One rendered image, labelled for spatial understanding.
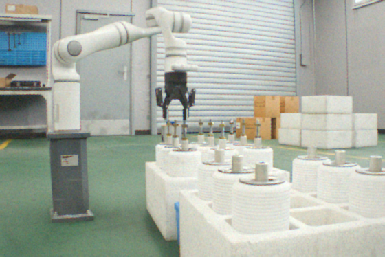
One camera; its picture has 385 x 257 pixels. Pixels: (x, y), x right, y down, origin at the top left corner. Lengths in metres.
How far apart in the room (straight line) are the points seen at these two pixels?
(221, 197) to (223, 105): 6.36
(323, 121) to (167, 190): 2.98
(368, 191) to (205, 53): 6.36
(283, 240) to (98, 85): 5.90
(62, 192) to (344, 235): 0.94
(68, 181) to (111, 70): 5.20
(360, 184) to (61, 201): 0.95
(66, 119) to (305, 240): 0.93
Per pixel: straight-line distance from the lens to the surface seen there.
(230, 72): 7.14
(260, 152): 1.16
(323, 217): 0.75
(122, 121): 6.41
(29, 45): 6.23
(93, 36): 1.35
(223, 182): 0.69
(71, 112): 1.30
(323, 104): 3.88
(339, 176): 0.79
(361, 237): 0.65
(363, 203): 0.71
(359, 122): 4.21
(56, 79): 1.32
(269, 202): 0.58
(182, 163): 1.08
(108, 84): 6.39
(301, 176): 0.90
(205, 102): 6.86
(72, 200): 1.31
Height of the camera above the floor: 0.36
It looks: 3 degrees down
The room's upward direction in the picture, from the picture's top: straight up
